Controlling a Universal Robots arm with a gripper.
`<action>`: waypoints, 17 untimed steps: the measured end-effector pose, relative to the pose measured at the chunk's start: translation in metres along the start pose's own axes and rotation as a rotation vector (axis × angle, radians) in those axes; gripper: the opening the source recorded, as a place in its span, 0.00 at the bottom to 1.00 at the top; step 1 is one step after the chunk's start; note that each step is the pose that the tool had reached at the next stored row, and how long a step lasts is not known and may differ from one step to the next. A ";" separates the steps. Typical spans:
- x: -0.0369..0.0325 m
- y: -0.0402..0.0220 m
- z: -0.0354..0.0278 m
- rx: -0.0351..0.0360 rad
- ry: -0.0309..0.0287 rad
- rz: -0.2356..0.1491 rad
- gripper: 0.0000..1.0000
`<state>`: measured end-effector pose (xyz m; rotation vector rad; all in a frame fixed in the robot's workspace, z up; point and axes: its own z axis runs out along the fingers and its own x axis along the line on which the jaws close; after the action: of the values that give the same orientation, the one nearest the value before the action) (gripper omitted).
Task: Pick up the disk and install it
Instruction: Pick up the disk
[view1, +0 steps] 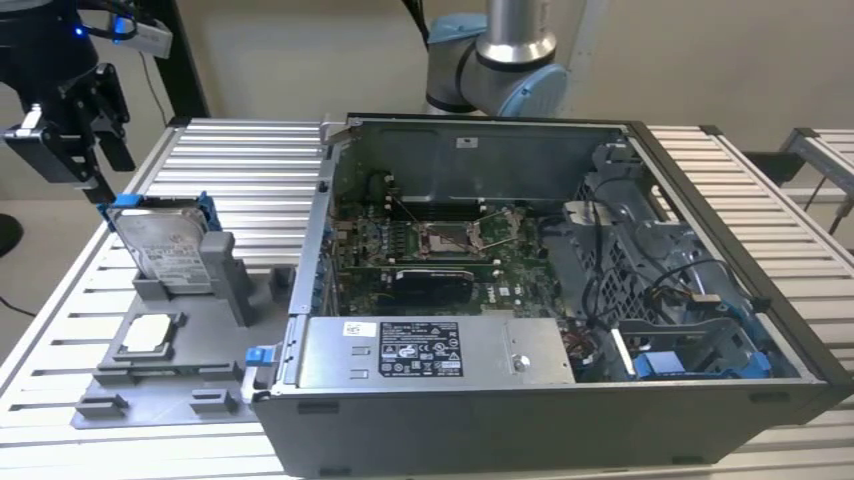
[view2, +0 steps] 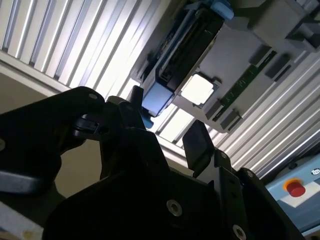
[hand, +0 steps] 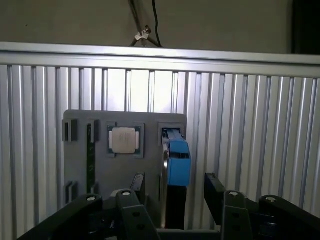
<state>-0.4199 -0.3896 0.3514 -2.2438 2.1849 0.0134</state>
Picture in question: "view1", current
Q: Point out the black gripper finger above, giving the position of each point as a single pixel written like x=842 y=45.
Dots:
x=116 y=150
x=54 y=157

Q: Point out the hard disk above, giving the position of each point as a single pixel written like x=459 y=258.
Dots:
x=167 y=240

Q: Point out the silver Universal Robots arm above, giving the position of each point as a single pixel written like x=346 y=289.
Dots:
x=461 y=75

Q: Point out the installed disk blue carrier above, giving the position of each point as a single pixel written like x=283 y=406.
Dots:
x=661 y=365

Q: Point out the black round floor base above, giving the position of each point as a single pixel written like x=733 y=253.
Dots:
x=8 y=235

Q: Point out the grey parts rack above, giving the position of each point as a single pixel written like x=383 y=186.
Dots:
x=201 y=320

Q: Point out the silver CPU chip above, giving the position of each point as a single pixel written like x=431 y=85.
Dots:
x=148 y=334

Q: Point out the thin metal locking lever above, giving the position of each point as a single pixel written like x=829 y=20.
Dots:
x=406 y=208

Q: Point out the blue case side latch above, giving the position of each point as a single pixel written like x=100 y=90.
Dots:
x=257 y=357

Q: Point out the CPU socket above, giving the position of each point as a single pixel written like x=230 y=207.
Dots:
x=443 y=240

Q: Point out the black graphics card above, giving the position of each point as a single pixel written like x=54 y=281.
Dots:
x=434 y=287

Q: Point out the green computer motherboard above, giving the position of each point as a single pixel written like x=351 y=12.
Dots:
x=527 y=280

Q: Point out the silver power supply unit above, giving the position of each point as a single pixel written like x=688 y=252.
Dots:
x=487 y=350

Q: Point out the open dark PC case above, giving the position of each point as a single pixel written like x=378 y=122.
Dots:
x=467 y=435

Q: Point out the grey metal drive cage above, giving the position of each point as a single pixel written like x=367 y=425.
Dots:
x=624 y=300

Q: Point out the black table connector block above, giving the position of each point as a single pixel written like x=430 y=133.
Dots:
x=774 y=167

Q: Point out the aluminium slat side table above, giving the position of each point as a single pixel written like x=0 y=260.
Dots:
x=828 y=150

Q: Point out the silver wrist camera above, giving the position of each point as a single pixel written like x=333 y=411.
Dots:
x=150 y=37

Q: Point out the black metal frame post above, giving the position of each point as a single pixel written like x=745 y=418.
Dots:
x=180 y=75

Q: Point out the silver case hinge bracket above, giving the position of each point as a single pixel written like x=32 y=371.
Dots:
x=334 y=127

